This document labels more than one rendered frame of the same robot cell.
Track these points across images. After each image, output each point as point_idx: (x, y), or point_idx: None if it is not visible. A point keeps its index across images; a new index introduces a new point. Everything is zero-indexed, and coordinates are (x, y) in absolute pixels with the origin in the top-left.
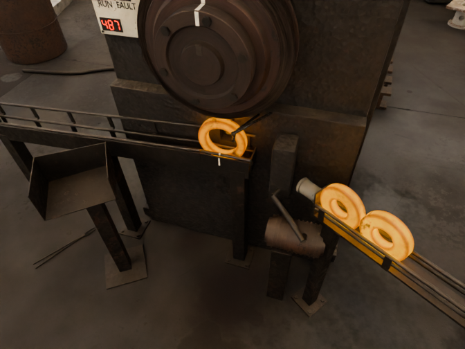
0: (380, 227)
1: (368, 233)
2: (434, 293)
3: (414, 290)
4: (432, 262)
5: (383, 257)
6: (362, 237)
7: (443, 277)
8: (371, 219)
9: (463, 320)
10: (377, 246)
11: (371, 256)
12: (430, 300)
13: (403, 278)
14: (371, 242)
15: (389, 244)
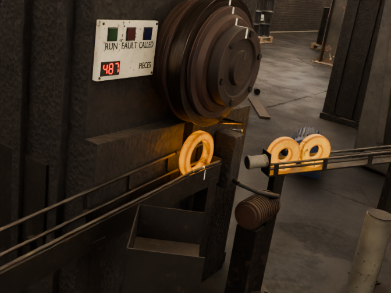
0: (315, 144)
1: (307, 156)
2: (349, 158)
3: (341, 167)
4: (333, 150)
5: (322, 162)
6: (308, 159)
7: (340, 154)
8: (308, 143)
9: (362, 163)
10: (317, 158)
11: (314, 170)
12: (348, 165)
13: (333, 167)
14: (313, 158)
15: (315, 155)
